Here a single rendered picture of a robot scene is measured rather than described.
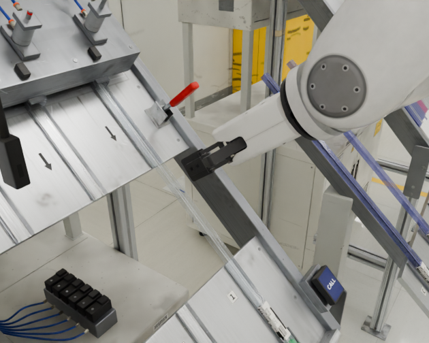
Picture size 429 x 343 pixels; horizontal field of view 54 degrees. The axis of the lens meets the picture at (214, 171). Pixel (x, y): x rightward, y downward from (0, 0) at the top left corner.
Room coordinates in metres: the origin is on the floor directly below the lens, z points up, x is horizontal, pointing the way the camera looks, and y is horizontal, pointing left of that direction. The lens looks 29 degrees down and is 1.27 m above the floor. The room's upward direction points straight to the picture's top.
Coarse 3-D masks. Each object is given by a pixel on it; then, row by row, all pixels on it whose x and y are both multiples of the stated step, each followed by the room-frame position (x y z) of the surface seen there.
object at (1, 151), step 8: (16, 136) 0.31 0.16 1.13; (0, 144) 0.30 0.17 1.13; (8, 144) 0.30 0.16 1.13; (16, 144) 0.31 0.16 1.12; (0, 152) 0.31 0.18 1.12; (8, 152) 0.30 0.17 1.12; (16, 152) 0.31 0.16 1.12; (0, 160) 0.31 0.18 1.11; (8, 160) 0.30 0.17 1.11; (16, 160) 0.30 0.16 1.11; (24, 160) 0.31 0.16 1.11; (0, 168) 0.31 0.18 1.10; (8, 168) 0.30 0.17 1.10; (16, 168) 0.30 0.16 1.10; (24, 168) 0.31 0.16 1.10; (8, 176) 0.30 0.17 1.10; (16, 176) 0.30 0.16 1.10; (24, 176) 0.31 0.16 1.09; (8, 184) 0.31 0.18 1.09; (16, 184) 0.30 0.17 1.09; (24, 184) 0.31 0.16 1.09
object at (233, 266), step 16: (112, 96) 0.61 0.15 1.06; (128, 128) 0.58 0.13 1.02; (144, 144) 0.57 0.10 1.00; (160, 160) 0.56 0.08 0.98; (176, 192) 0.53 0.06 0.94; (192, 208) 0.51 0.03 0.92; (208, 224) 0.51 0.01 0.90; (208, 240) 0.49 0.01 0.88; (224, 256) 0.48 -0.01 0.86; (240, 272) 0.47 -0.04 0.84; (256, 288) 0.46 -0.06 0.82; (256, 304) 0.44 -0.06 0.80
